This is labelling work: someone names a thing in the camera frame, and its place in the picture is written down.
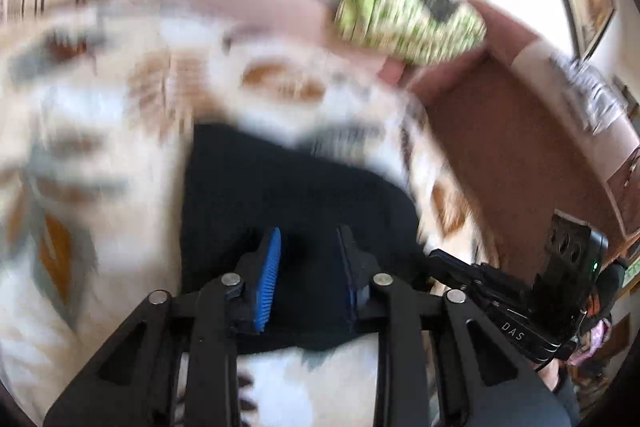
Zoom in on black pants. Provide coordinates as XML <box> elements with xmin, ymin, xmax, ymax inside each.
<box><xmin>180</xmin><ymin>124</ymin><xmax>428</xmax><ymax>353</ymax></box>

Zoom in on leaf pattern plush blanket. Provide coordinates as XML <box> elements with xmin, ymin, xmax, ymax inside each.
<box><xmin>1</xmin><ymin>0</ymin><xmax>497</xmax><ymax>426</ymax></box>

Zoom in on green patterned folded quilt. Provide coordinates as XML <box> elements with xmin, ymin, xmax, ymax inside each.
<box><xmin>334</xmin><ymin>0</ymin><xmax>486</xmax><ymax>66</ymax></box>

